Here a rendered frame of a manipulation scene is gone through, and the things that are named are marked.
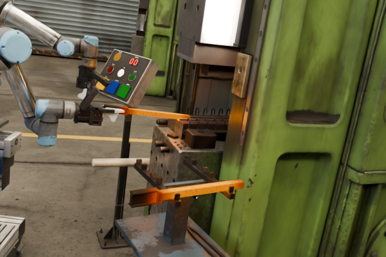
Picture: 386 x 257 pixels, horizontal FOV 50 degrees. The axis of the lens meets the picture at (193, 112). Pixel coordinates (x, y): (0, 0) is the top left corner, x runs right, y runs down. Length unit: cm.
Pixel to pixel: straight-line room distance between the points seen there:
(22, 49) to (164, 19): 526
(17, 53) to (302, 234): 141
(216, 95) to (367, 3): 88
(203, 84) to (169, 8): 469
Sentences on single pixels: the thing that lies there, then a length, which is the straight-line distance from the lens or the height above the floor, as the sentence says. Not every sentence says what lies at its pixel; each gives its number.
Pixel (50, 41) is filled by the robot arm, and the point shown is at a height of 126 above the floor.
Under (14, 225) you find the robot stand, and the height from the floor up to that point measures 23.
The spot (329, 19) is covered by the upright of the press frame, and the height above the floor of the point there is 153.
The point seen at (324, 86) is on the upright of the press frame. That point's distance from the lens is 178.
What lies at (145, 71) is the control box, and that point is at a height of 113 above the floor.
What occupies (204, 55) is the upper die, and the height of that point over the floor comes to 131.
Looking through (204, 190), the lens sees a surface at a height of 94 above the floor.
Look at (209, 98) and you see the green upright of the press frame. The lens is 221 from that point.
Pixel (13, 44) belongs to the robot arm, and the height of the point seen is 129.
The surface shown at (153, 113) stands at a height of 102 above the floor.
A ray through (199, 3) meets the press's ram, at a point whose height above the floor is 152.
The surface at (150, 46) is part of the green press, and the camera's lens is 676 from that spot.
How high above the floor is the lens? 151
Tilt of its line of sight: 14 degrees down
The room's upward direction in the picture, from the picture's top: 8 degrees clockwise
